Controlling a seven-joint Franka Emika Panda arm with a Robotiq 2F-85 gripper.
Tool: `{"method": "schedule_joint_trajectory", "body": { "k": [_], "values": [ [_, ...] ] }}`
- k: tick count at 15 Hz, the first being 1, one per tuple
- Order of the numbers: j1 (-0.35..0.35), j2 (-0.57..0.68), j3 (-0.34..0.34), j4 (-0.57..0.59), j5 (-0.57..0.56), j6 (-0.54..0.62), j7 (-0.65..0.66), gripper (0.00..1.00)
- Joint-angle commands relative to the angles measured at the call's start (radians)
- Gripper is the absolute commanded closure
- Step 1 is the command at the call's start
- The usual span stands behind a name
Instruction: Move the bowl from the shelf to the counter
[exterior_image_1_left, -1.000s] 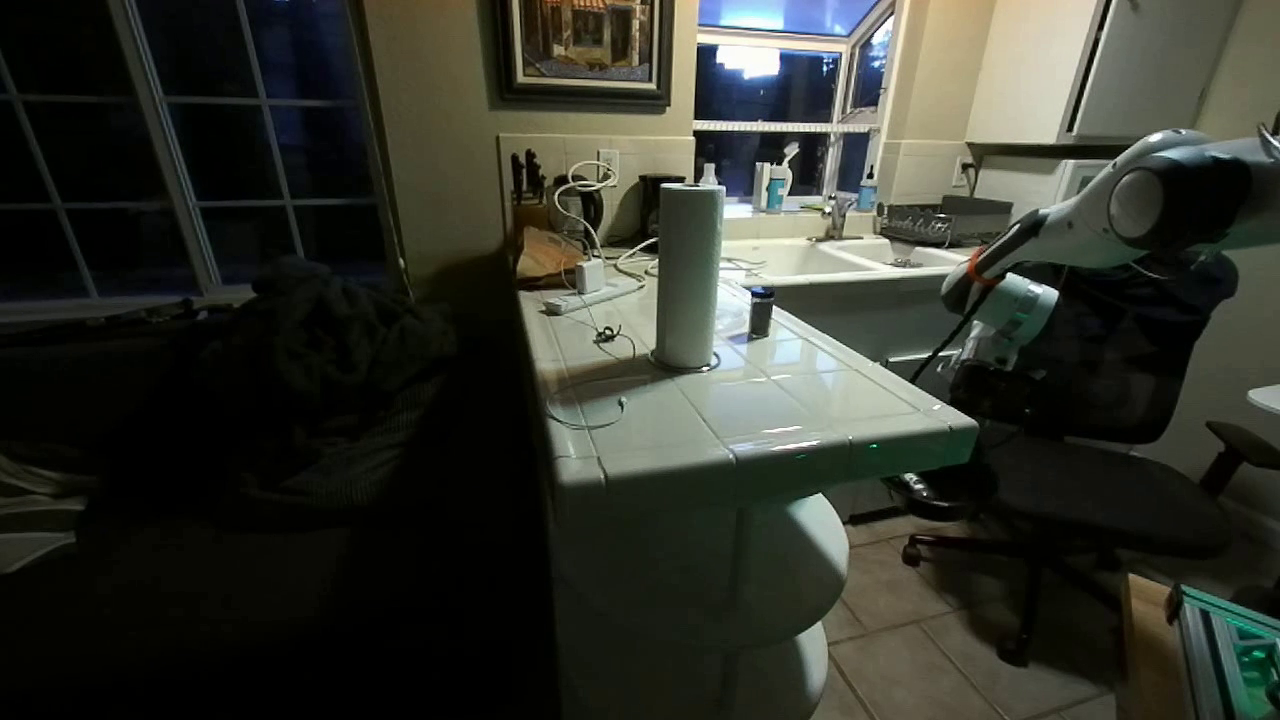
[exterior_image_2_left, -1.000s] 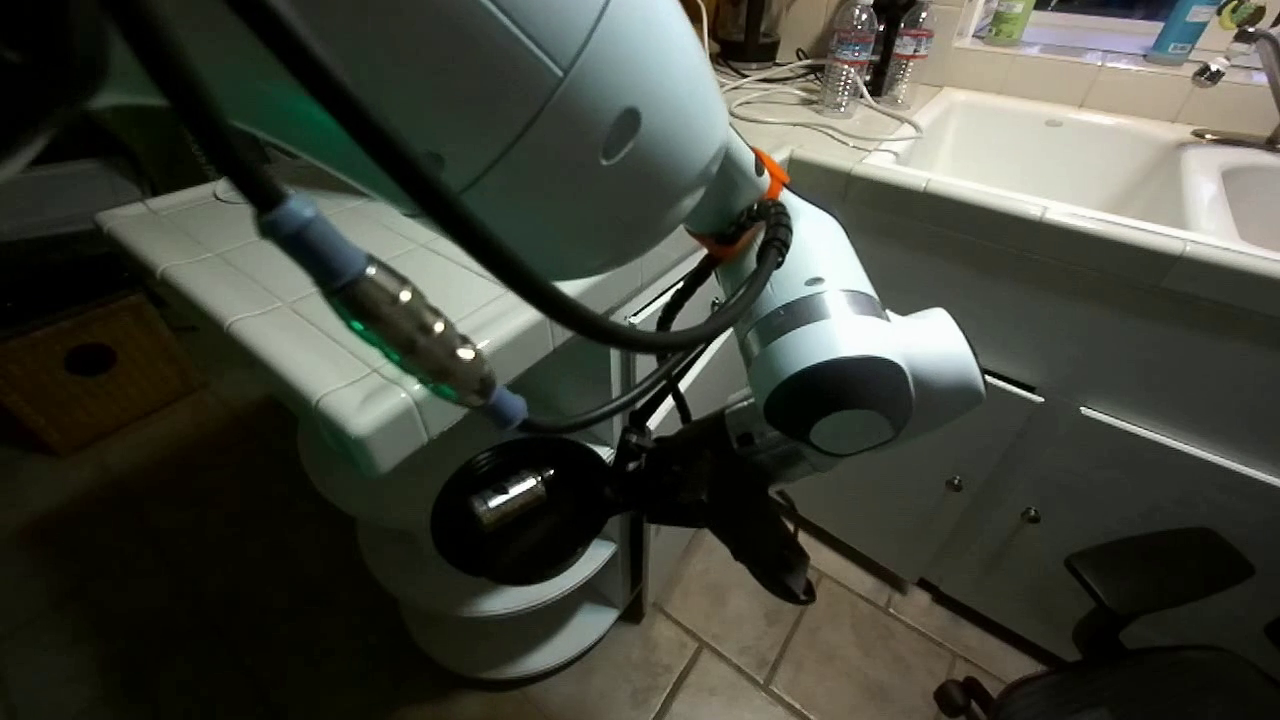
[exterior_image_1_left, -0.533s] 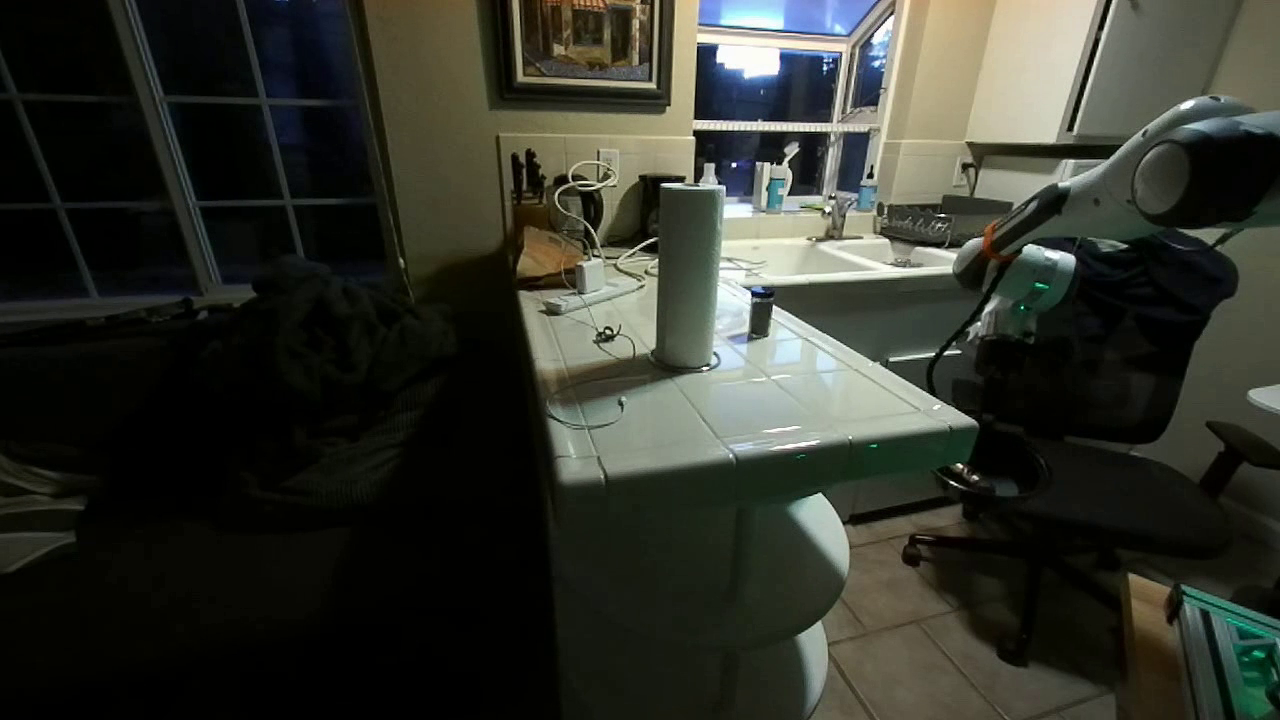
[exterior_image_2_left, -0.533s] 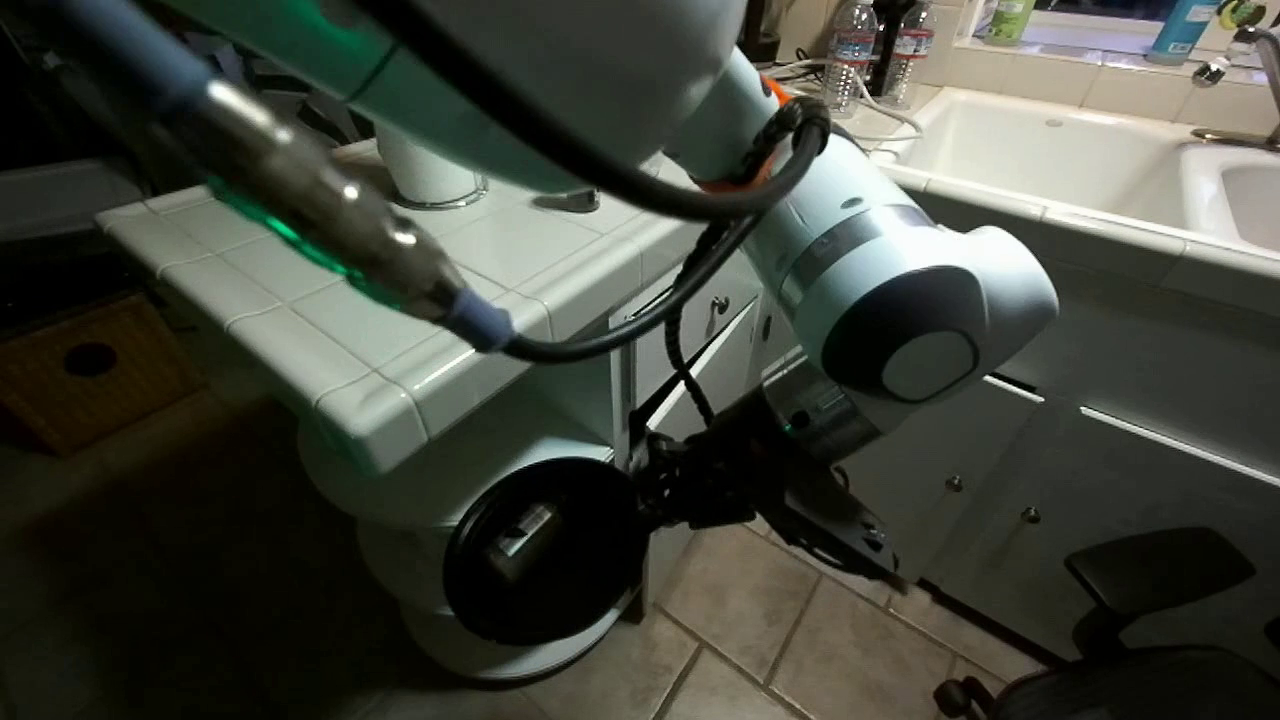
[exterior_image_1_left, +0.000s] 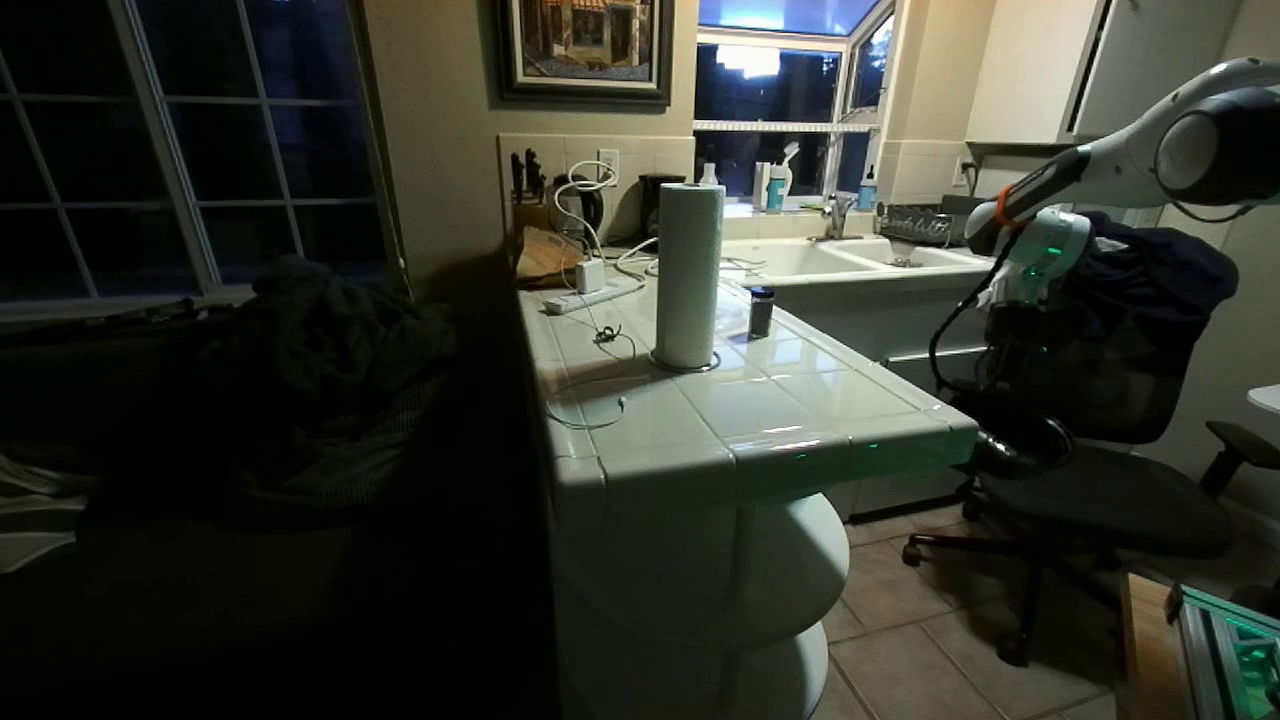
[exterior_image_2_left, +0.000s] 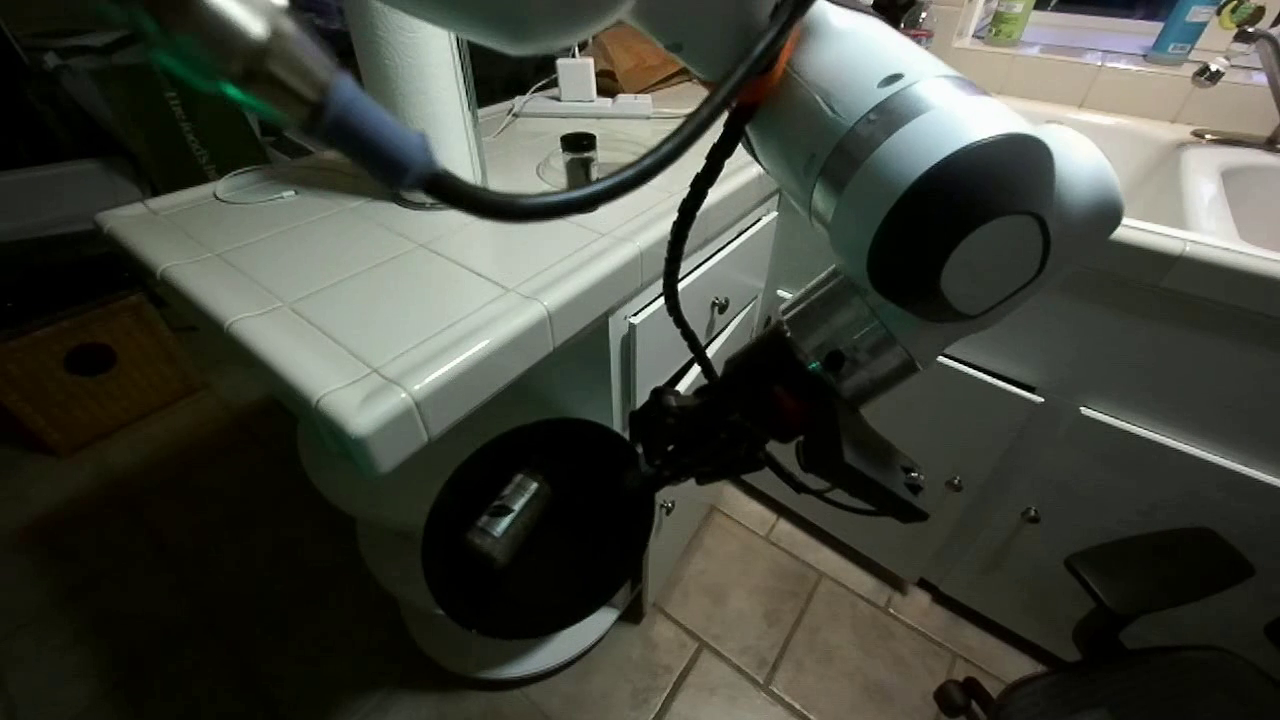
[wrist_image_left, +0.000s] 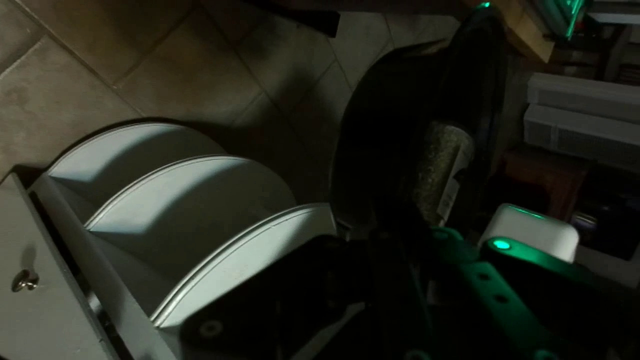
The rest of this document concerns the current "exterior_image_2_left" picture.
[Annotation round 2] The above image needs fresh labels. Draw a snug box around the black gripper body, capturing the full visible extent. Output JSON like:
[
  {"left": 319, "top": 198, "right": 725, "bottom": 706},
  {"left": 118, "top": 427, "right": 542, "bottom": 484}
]
[{"left": 630, "top": 337, "right": 862, "bottom": 491}]

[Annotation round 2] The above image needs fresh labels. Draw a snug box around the white drawer front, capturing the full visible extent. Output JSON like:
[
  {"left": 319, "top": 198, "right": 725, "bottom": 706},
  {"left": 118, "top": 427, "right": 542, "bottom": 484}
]
[{"left": 617, "top": 202, "right": 785, "bottom": 412}]

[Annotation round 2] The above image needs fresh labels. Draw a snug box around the white cabinet door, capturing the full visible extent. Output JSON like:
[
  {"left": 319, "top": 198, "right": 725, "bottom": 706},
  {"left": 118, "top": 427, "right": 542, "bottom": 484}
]
[
  {"left": 930, "top": 403, "right": 1280, "bottom": 673},
  {"left": 735, "top": 351, "right": 1049, "bottom": 585}
]

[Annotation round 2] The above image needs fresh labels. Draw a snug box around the small dark jar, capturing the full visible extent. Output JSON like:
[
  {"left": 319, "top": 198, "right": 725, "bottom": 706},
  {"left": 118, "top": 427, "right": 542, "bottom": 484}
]
[{"left": 557, "top": 128, "right": 599, "bottom": 190}]

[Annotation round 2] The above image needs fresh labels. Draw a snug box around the white power strip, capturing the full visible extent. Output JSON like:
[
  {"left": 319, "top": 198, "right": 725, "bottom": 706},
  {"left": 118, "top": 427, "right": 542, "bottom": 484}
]
[{"left": 511, "top": 87, "right": 660, "bottom": 124}]

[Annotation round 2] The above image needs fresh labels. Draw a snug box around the white paper towel roll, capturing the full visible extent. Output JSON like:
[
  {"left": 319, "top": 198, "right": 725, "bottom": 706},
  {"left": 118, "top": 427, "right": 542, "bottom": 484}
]
[{"left": 340, "top": 0, "right": 487, "bottom": 186}]

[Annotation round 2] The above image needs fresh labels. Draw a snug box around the cardboard box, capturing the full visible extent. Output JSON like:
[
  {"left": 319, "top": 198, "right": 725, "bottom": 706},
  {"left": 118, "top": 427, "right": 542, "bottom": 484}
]
[{"left": 0, "top": 290, "right": 209, "bottom": 459}]

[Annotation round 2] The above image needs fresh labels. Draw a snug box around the black office chair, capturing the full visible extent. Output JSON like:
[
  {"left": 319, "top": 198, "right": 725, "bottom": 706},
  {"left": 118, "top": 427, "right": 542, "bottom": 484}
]
[{"left": 932, "top": 525, "right": 1280, "bottom": 720}]

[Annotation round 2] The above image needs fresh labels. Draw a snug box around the green bottle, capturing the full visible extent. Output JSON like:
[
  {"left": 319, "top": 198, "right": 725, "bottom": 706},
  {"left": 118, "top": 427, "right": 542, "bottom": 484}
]
[{"left": 985, "top": 0, "right": 1039, "bottom": 51}]

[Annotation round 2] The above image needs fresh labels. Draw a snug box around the white kitchen sink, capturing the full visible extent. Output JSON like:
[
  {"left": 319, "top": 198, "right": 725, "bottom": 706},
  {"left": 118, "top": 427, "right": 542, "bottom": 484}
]
[{"left": 1013, "top": 93, "right": 1280, "bottom": 277}]

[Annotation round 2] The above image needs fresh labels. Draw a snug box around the blue bottle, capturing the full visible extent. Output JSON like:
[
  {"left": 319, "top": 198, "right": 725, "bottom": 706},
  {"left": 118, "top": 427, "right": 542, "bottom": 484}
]
[{"left": 1145, "top": 0, "right": 1221, "bottom": 68}]

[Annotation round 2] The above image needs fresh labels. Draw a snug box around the chrome faucet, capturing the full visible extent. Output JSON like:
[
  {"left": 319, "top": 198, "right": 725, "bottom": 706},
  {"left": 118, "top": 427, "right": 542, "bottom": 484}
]
[{"left": 1190, "top": 15, "right": 1280, "bottom": 151}]

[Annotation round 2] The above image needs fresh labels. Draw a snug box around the black cable with metal connector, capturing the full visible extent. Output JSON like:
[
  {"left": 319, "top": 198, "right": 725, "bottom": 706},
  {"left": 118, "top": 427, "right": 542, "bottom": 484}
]
[{"left": 133, "top": 0, "right": 819, "bottom": 225}]

